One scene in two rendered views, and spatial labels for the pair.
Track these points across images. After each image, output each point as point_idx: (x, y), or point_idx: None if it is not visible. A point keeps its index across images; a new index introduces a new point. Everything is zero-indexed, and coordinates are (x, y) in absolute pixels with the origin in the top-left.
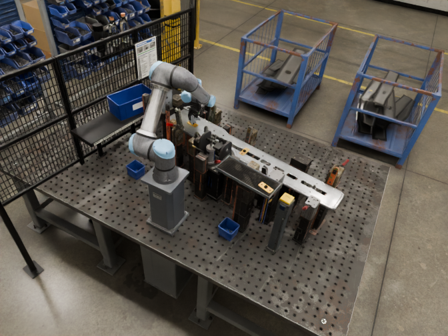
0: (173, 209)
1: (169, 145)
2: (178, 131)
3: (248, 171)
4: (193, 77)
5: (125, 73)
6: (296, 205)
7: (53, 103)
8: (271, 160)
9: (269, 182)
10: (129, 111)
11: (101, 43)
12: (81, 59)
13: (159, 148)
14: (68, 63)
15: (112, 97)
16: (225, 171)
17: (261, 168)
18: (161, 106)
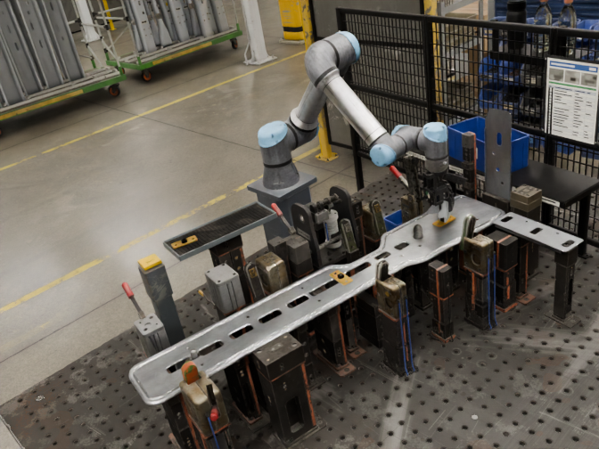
0: (263, 226)
1: (269, 131)
2: (405, 197)
3: (231, 229)
4: (313, 61)
5: (523, 103)
6: (252, 426)
7: (415, 75)
8: (301, 309)
9: (192, 246)
10: (459, 150)
11: (486, 24)
12: (458, 36)
13: (266, 126)
14: (439, 32)
15: (484, 125)
16: (242, 209)
17: (283, 293)
18: (311, 89)
